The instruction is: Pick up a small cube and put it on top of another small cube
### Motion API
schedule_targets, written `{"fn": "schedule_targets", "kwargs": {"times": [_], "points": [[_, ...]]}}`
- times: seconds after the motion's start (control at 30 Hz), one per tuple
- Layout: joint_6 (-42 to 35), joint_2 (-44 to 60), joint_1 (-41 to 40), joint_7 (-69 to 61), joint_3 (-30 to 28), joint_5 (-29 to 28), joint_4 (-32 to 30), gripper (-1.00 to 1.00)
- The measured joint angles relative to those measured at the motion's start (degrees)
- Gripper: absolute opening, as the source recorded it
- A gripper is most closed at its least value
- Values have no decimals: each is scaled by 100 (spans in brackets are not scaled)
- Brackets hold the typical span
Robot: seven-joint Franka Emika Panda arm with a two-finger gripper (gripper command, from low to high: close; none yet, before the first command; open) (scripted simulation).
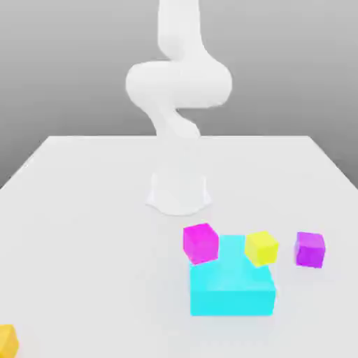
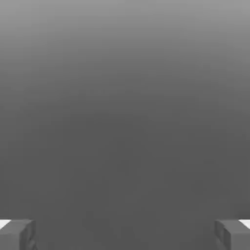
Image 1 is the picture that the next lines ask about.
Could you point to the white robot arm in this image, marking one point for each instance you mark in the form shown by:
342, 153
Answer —
179, 84

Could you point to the small magenta cube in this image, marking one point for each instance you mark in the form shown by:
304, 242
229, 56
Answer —
200, 244

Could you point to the small yellow cube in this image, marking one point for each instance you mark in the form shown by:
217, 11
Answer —
261, 248

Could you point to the small purple cube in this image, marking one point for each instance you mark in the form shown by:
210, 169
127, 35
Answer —
310, 250

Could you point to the small orange cube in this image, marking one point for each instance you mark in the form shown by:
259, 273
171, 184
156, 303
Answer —
7, 341

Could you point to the large cyan box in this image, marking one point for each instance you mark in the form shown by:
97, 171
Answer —
232, 291

